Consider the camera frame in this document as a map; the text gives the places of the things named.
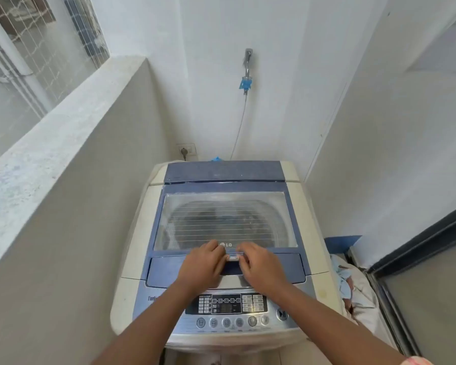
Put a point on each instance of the blue tape strip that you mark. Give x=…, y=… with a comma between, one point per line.
x=342, y=241

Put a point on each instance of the orange white clothes item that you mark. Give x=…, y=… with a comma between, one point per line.
x=365, y=300

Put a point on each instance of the person's left hand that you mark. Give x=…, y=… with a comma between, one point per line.
x=201, y=269

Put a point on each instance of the metal water tap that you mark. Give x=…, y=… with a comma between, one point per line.
x=248, y=60

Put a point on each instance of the white wall power socket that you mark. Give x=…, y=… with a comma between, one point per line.
x=186, y=151

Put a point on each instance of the person's right forearm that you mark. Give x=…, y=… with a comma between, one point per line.
x=334, y=330

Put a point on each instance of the cream washing machine lid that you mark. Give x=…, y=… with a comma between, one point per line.
x=228, y=216

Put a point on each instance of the grey stone ledge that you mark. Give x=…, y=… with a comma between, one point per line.
x=42, y=155

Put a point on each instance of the person's right hand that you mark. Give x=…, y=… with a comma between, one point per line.
x=266, y=269

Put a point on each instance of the cream blue washing machine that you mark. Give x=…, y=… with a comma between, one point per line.
x=311, y=224

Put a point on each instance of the person's left forearm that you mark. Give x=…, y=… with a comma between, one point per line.
x=148, y=330

